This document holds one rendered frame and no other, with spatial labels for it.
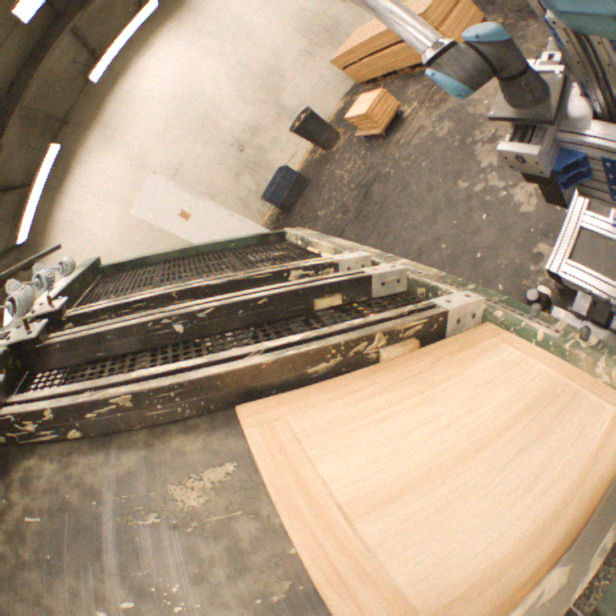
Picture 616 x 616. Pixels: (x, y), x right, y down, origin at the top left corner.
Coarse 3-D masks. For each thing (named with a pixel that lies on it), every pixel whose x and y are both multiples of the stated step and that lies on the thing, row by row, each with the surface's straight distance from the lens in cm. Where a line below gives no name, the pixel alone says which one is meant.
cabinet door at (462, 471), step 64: (320, 384) 51; (384, 384) 51; (448, 384) 53; (512, 384) 56; (576, 384) 62; (256, 448) 41; (320, 448) 41; (384, 448) 41; (448, 448) 42; (512, 448) 45; (576, 448) 49; (320, 512) 35; (384, 512) 35; (448, 512) 36; (512, 512) 38; (576, 512) 42; (320, 576) 31; (384, 576) 32; (448, 576) 33; (512, 576) 35
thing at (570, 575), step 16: (608, 496) 43; (608, 512) 41; (592, 528) 39; (608, 528) 40; (576, 544) 37; (592, 544) 38; (608, 544) 39; (560, 560) 36; (576, 560) 36; (592, 560) 37; (560, 576) 35; (576, 576) 36; (592, 576) 37; (544, 592) 33; (560, 592) 34; (576, 592) 35; (528, 608) 32; (544, 608) 33; (560, 608) 34
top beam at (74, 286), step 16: (80, 272) 153; (96, 272) 179; (64, 288) 130; (80, 288) 149; (32, 320) 101; (0, 352) 84; (16, 352) 90; (0, 368) 82; (16, 368) 88; (16, 384) 87
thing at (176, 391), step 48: (288, 336) 54; (336, 336) 53; (384, 336) 56; (432, 336) 65; (0, 384) 65; (96, 384) 54; (144, 384) 49; (192, 384) 48; (240, 384) 49; (288, 384) 51; (0, 432) 66; (48, 432) 59; (96, 432) 55
